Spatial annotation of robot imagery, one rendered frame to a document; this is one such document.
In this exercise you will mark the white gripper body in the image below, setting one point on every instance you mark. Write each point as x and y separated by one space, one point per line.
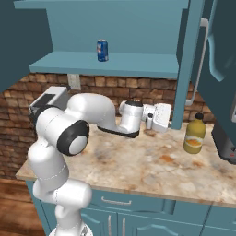
162 118

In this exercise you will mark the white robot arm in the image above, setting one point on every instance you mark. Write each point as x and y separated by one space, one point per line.
98 112

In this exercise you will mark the teal panelled cabinet door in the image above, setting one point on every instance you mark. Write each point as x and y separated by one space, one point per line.
222 46

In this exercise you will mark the yellow juice bottle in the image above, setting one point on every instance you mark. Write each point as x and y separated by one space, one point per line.
194 135

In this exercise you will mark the black countertop appliance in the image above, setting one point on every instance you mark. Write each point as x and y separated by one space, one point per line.
224 144

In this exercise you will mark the teal drawer front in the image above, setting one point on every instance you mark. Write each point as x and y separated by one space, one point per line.
144 201
222 216

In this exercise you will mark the blue soda can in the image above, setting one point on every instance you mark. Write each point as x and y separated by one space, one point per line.
102 50

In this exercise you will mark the teal base cupboard door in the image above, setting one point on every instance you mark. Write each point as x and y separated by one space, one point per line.
98 222
159 226

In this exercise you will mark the grey toaster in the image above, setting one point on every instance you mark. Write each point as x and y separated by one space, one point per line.
53 96

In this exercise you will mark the white wall outlet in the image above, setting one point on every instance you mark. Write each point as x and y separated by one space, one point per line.
74 81

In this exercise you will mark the teal open wall cabinet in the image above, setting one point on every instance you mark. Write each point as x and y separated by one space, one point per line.
123 30

